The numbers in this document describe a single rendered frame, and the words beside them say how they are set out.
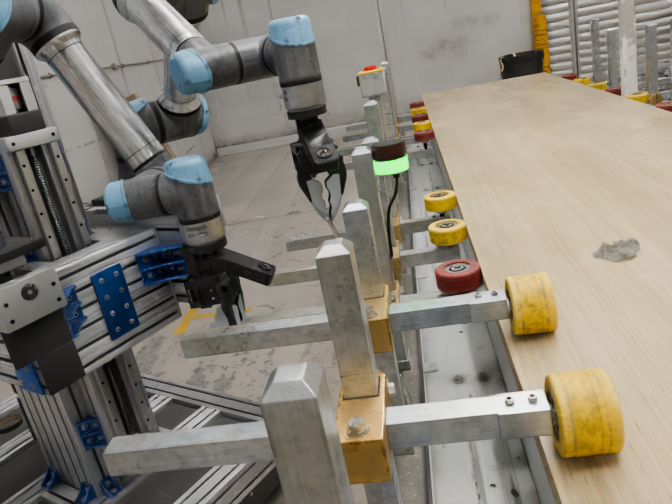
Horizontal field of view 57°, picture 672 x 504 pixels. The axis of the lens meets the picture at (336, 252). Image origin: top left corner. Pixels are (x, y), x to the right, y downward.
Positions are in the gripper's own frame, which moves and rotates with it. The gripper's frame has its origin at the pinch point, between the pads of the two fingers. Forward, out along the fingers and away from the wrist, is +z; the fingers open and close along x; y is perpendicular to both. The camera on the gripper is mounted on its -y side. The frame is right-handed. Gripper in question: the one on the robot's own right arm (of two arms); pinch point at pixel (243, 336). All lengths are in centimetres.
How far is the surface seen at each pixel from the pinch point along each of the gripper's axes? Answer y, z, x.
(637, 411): -56, -7, 45
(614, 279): -64, -7, 12
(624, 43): -123, -27, -160
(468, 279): -43.1, -7.0, 3.7
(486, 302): -44, -13, 27
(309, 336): -19.1, -11.6, 26.5
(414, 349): -31.3, 12.6, -9.7
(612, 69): -136, -10, -219
